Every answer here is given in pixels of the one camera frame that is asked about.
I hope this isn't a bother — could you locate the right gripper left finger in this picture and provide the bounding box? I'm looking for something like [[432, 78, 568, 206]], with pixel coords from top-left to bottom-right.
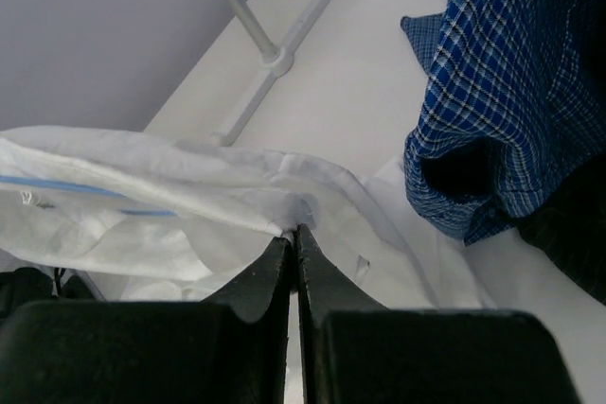
[[1, 239, 290, 403]]

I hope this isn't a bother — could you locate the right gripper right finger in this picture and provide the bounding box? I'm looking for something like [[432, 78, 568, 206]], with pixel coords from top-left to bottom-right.
[[295, 226, 579, 403]]

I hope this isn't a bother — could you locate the white shirt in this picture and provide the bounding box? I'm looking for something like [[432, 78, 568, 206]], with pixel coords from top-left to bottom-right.
[[1, 126, 491, 308]]

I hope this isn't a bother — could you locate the blue checked shirt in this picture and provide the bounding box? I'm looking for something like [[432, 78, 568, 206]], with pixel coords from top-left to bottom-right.
[[403, 0, 605, 244]]

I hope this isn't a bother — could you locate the metal clothes rack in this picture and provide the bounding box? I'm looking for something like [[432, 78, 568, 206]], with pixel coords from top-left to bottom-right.
[[211, 0, 330, 147]]

